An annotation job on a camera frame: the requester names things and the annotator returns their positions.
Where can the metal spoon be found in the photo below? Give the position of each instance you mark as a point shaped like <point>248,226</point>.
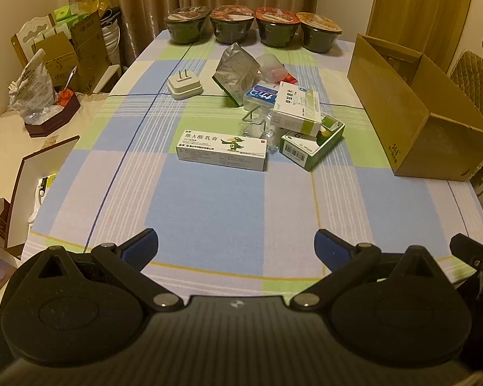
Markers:
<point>71,77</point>

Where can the wooden door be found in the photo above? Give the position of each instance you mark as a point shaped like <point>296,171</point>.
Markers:
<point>418,8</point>

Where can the green white barcode box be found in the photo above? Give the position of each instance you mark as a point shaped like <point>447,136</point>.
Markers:
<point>306,148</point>

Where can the small red ornament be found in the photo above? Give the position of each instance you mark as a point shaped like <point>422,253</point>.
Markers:
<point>65,96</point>

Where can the small cardboard box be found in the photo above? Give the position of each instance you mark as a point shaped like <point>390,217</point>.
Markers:
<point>56,60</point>

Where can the dark paper bag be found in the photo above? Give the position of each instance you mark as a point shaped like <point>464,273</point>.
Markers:
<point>112,36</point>

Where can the red candy packet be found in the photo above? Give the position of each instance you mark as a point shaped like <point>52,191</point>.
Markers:
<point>289,79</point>

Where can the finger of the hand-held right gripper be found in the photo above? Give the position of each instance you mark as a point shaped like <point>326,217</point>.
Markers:
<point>467,247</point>

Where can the green tissue pack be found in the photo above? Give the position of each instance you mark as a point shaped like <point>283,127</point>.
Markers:
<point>70,12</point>

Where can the open white gift box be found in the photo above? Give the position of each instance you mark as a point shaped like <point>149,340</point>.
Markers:
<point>24,193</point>

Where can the dark-lid instant noodle bowl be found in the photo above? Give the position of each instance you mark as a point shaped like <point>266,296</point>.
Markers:
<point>185,28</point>

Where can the checked blue green tablecloth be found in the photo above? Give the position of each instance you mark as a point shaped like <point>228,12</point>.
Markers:
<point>209,197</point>

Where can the beige patterned tablecloth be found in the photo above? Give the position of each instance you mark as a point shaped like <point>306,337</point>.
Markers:
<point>4,136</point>

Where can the white carved chair back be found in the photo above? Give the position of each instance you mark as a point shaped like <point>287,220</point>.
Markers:
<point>28,32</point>

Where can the white power adapter plug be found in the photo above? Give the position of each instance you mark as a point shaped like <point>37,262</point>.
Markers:
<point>185,88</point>

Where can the dark brown tray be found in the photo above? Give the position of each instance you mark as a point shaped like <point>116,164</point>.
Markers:
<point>52,122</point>

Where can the silver foil pouch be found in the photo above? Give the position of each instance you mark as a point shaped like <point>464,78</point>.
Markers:
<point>235,72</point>

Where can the crinkled clear plastic bag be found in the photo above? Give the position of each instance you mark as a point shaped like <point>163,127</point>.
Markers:
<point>32,84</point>

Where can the quilted chair back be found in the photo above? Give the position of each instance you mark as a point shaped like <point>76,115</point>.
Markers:
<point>475,76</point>

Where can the clear plastic packaging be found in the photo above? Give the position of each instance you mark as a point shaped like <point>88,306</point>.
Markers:
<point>261,128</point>

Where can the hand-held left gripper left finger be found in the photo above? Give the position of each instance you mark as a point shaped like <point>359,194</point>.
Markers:
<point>139,251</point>

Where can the white medicine box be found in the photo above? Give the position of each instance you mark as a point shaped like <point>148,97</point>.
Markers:
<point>296,106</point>

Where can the wide cardboard box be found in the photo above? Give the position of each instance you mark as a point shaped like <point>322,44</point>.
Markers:
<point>426,144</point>

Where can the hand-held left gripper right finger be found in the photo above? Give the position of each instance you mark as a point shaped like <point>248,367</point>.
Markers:
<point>330,251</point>

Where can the clear plastic cup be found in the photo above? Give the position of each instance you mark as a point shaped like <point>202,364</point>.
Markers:
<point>271,68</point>

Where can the brown-lid instant noodle bowl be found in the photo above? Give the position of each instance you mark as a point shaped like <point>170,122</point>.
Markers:
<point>231,28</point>

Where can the yellow plastic bag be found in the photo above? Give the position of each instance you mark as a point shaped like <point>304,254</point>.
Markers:
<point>94,5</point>

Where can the tall cardboard box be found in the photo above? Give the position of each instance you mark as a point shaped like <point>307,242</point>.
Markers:
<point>90,48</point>

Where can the orange-lid instant noodle bowl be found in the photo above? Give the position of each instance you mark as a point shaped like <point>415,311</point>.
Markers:
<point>318,38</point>

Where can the long white ointment box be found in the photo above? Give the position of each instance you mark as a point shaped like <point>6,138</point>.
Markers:
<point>217,148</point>

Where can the blue floss picks box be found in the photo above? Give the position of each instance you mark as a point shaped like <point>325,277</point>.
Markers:
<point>259,96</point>

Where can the red-lid instant noodle bowl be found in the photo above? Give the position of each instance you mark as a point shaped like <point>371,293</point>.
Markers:
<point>277,32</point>

